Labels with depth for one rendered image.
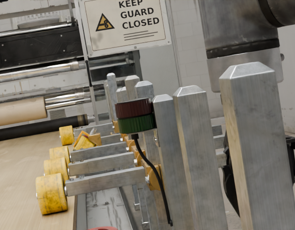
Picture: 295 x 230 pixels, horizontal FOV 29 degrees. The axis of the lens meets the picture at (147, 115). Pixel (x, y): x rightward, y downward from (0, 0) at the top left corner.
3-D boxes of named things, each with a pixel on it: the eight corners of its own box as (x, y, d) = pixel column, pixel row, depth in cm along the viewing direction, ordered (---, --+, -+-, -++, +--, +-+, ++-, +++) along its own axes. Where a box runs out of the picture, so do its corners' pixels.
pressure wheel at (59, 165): (64, 150, 147) (66, 170, 140) (69, 173, 152) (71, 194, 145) (40, 154, 146) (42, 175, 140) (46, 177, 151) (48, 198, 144)
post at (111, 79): (133, 182, 247) (114, 72, 243) (133, 184, 244) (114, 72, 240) (125, 184, 247) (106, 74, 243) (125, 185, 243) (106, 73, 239)
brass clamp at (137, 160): (154, 160, 153) (151, 142, 153) (161, 168, 140) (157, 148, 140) (131, 164, 153) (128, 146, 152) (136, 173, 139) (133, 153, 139)
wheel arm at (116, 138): (203, 127, 202) (202, 118, 202) (205, 127, 199) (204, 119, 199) (101, 145, 198) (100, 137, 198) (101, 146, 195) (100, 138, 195)
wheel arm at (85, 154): (220, 133, 177) (218, 122, 177) (223, 134, 174) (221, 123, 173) (59, 163, 172) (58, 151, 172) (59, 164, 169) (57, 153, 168)
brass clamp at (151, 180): (168, 176, 129) (164, 154, 128) (178, 187, 115) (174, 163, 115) (141, 181, 128) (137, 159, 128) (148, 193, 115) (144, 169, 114)
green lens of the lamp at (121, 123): (153, 124, 96) (151, 112, 96) (157, 128, 90) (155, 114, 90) (118, 131, 96) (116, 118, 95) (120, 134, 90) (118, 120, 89)
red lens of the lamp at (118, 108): (150, 110, 96) (148, 97, 96) (155, 112, 90) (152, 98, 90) (115, 116, 95) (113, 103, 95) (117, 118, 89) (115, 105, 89)
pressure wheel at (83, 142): (83, 161, 200) (95, 141, 200) (84, 164, 192) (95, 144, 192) (69, 153, 200) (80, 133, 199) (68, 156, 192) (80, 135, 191)
